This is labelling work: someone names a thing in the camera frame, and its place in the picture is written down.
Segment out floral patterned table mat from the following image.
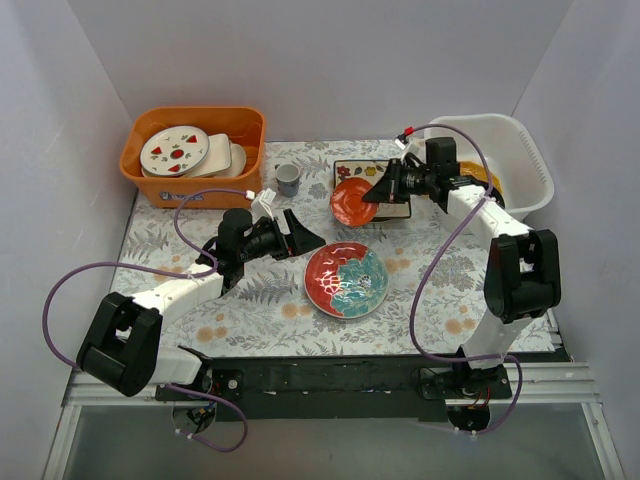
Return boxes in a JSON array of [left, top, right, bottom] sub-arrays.
[[94, 138, 560, 359]]

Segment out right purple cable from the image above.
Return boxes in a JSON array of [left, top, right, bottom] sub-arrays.
[[409, 123, 524, 435]]

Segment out yellow dotted scalloped plate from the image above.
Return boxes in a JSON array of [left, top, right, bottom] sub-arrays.
[[460, 161, 505, 206]]

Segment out small grey white cup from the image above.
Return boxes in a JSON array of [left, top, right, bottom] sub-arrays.
[[275, 164, 301, 198]]

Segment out large red teal plate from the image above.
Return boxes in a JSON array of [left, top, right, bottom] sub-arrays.
[[304, 242, 389, 320]]

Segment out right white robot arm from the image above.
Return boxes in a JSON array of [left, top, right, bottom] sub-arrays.
[[362, 137, 561, 398]]

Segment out small orange saucer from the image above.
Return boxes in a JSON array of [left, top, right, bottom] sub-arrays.
[[330, 178, 378, 227]]

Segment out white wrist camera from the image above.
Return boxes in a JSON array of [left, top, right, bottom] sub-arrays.
[[394, 127, 426, 163], [245, 188, 276, 220]]

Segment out orange plastic bin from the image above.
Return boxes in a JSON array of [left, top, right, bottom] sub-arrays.
[[119, 105, 266, 209]]

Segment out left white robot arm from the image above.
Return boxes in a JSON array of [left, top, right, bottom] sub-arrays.
[[76, 208, 325, 400]]

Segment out purple cable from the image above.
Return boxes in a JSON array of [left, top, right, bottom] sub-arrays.
[[41, 188, 261, 453], [409, 123, 524, 435]]

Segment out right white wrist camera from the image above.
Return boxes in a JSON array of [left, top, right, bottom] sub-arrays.
[[394, 127, 426, 163]]

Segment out white plastic bin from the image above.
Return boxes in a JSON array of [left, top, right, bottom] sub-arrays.
[[424, 113, 554, 221]]

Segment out square floral plate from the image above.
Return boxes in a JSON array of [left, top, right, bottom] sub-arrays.
[[333, 160, 412, 223]]

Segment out cream rectangular plate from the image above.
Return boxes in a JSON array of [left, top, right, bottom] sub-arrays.
[[187, 134, 232, 178]]

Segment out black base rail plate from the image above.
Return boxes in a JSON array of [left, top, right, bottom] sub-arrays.
[[155, 355, 515, 422]]

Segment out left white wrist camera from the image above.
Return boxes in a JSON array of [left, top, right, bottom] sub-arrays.
[[245, 188, 276, 220]]

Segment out small cream plate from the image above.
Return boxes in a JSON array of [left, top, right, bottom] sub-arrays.
[[218, 143, 247, 178]]

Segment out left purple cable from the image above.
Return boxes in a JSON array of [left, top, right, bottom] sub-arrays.
[[41, 188, 261, 453]]

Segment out round watermelon pattern plate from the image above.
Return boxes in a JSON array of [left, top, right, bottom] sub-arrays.
[[139, 126, 209, 177]]

